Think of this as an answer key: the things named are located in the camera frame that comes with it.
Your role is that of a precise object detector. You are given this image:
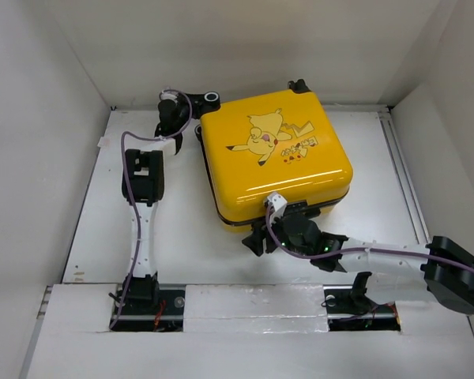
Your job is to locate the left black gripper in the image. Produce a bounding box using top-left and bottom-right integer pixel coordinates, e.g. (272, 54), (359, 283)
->
(174, 92), (214, 131)

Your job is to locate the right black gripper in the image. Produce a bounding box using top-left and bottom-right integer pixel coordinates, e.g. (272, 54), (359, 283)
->
(243, 208), (313, 258)

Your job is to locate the yellow hard-shell suitcase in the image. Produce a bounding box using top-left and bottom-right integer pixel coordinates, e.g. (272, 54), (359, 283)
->
(198, 79), (353, 231)

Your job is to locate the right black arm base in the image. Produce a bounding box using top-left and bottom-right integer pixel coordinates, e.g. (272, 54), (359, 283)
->
(321, 272), (401, 332)

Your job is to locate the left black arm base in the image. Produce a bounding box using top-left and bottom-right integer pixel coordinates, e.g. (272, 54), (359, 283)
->
(109, 284), (186, 332)

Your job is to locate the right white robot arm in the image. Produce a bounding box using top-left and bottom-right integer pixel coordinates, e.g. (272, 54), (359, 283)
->
(242, 214), (474, 316)

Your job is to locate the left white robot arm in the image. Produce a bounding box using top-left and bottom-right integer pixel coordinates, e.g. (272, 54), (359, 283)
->
(118, 89), (220, 313)

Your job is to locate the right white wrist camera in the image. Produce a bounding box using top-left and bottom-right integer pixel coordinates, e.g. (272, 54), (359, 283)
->
(264, 192), (288, 217)

